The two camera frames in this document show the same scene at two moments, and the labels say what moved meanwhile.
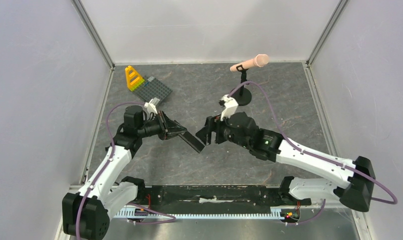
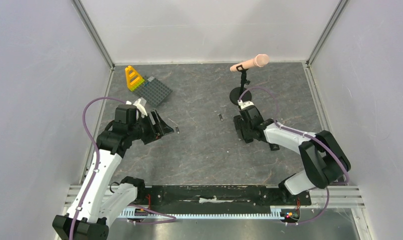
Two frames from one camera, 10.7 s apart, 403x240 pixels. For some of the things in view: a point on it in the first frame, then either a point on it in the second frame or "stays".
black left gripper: [165, 123] → [157, 130]
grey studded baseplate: [151, 88] stays
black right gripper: [216, 129] → [242, 129]
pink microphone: [260, 60] stays
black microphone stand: [242, 95] stays
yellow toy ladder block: [133, 79] stays
